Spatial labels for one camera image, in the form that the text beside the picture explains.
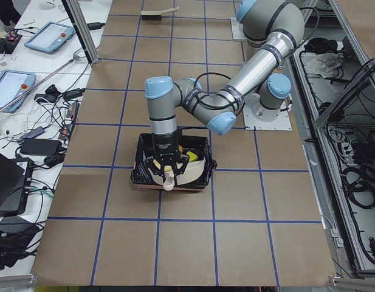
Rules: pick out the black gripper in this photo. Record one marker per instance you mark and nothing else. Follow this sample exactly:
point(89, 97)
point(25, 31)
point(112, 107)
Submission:
point(165, 144)

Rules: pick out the beige plastic dustpan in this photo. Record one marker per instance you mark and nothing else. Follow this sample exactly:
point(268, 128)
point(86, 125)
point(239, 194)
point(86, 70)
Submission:
point(188, 177)

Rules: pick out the beige hand brush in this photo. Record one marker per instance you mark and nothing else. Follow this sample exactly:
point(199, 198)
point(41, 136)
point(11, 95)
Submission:
point(156, 15)

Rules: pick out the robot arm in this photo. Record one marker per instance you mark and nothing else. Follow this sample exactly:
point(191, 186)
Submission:
point(277, 27)

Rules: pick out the yellow sponge piece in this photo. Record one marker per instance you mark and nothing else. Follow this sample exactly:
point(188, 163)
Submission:
point(192, 156)

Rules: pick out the black power adapter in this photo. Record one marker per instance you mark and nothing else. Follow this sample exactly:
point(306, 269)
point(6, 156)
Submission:
point(40, 147)

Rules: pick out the black laptop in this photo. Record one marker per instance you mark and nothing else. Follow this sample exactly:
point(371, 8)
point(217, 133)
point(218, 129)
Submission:
point(15, 177)

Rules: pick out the blue teach pendant far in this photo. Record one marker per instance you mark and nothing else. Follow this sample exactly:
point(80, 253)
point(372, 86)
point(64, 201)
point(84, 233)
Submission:
point(50, 37)

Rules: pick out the blue teach pendant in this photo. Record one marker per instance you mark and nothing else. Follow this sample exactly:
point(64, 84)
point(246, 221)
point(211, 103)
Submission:
point(14, 84)
point(50, 37)

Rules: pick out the blue teach pendant near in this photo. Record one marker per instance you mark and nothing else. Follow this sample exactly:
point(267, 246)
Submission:
point(14, 84)

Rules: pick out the white crumpled cloth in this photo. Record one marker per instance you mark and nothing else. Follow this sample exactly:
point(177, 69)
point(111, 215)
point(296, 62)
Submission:
point(326, 65)

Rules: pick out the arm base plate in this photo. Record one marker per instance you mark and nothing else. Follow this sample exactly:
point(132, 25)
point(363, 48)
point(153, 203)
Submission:
point(237, 30)
point(257, 117)

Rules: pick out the aluminium frame post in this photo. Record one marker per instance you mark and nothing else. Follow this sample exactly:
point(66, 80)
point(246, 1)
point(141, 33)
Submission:
point(79, 23)

